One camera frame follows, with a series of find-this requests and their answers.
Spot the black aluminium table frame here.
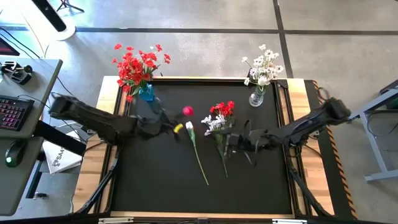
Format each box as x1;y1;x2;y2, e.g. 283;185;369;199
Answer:
73;76;335;218

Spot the white curved stand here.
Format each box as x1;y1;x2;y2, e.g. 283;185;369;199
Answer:
12;0;77;42

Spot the blue glass vase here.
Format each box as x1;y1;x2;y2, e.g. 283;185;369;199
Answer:
138;83;155;102

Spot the grey metal table frame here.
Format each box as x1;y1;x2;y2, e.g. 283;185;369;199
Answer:
343;79;398;184

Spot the black yellow hazard strip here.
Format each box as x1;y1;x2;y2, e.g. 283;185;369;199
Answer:
303;79;359;220

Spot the grey desk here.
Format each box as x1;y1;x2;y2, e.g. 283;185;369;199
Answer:
0;57;63;139
0;136;45;217

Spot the black computer mouse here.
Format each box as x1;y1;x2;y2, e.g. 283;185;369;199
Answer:
4;139;28;169

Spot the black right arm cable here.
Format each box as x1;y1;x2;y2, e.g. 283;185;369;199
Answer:
316;86;332;101

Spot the black tripod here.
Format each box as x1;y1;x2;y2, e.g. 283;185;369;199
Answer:
55;0;86;14

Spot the white artificial flower bunch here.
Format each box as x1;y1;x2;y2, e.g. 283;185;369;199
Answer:
241;43;284;94
201;114;229;179

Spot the black diagonal beam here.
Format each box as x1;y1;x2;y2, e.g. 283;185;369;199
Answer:
33;120;87;157

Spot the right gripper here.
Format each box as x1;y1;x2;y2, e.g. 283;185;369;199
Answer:
225;119;276;166

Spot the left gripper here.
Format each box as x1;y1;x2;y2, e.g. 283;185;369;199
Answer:
135;112;187;141

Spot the dark blue desk leg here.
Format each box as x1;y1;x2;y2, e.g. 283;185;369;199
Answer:
25;158;44;200

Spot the black desk cable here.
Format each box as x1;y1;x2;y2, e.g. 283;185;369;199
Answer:
56;76;74;96

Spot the black clamp device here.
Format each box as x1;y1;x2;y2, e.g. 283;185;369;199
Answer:
0;60;34;86

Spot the dark monitor screen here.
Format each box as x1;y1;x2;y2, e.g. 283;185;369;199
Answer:
0;36;21;57

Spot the white metal bracket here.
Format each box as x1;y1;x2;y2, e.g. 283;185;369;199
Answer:
98;217;135;224
272;218;308;224

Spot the black floor cable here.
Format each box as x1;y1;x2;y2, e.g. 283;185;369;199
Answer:
0;26;42;59

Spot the white flower sprig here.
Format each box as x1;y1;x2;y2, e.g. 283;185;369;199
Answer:
244;67;274;94

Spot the black looped cable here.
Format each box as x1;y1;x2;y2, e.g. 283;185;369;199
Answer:
366;110;398;138

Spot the black backlit keyboard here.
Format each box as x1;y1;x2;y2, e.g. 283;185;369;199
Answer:
0;94;35;132

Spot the clear glass vase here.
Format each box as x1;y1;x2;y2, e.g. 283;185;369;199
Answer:
248;86;266;107

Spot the red artificial tulip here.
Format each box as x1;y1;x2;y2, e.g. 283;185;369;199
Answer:
174;105;195;123

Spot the black table mat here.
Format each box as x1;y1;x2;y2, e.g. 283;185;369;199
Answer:
111;80;294;215

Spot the white paper box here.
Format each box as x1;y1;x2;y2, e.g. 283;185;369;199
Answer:
41;129;84;175

